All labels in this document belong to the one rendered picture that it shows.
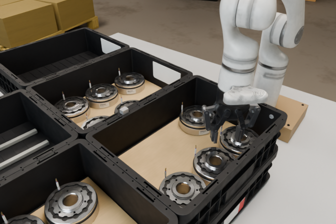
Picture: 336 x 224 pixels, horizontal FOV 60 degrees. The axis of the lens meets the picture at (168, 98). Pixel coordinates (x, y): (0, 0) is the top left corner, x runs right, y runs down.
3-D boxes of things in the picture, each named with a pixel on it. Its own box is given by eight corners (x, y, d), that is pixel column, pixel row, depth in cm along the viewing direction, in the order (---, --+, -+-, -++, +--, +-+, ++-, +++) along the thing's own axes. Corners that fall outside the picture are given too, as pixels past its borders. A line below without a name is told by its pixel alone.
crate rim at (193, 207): (195, 80, 90) (195, 73, 89) (288, 121, 73) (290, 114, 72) (83, 144, 66) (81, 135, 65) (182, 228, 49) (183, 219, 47)
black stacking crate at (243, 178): (193, 106, 95) (195, 75, 89) (279, 149, 78) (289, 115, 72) (90, 173, 71) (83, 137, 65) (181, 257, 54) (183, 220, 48)
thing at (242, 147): (230, 122, 80) (231, 121, 80) (266, 136, 76) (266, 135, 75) (213, 143, 74) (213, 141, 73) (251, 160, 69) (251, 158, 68)
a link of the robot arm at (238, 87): (225, 106, 58) (229, 79, 55) (210, 79, 67) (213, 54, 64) (268, 103, 59) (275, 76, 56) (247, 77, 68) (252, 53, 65)
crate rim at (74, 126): (132, 52, 107) (131, 46, 106) (195, 80, 90) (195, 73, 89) (25, 94, 83) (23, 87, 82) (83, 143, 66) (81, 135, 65)
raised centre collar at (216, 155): (211, 151, 70) (211, 149, 70) (229, 160, 68) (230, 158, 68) (200, 163, 67) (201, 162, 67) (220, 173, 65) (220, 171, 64)
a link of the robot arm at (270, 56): (262, 13, 86) (251, 66, 95) (293, 22, 80) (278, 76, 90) (276, 8, 91) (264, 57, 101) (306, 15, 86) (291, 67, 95)
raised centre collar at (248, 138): (235, 129, 77) (235, 128, 77) (253, 137, 75) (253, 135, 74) (227, 140, 74) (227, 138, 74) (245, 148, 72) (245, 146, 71)
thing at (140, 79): (131, 70, 106) (131, 69, 106) (150, 80, 100) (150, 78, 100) (108, 80, 100) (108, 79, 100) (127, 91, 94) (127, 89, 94)
